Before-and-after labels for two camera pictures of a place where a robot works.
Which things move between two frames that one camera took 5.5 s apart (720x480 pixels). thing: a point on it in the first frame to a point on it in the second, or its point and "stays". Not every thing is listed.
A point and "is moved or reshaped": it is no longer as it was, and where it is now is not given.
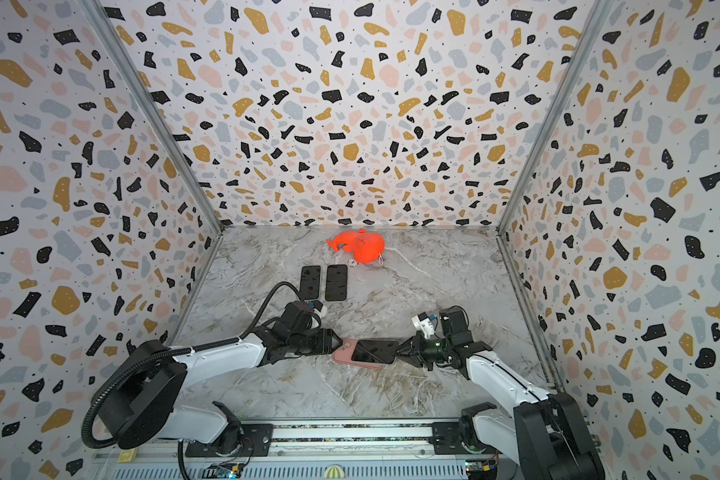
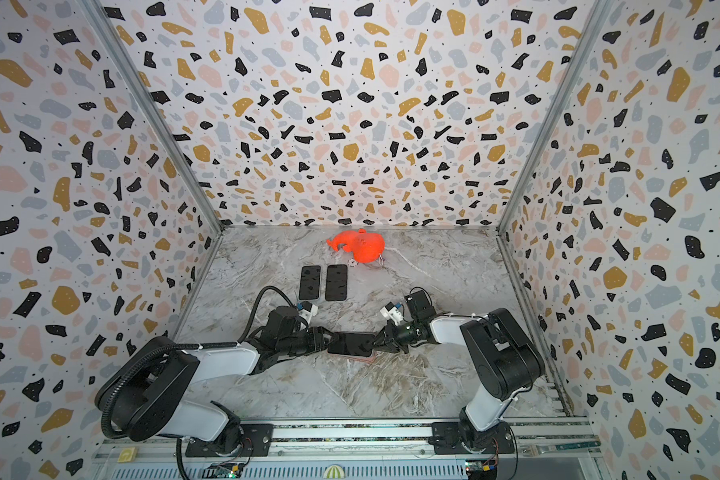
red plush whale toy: x=367 y=247 stays
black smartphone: x=310 y=282 stays
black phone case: x=336 y=282 stays
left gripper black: x=324 y=341 stays
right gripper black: x=418 y=348 to x=389 y=334
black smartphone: x=375 y=351 is moved or reshaped
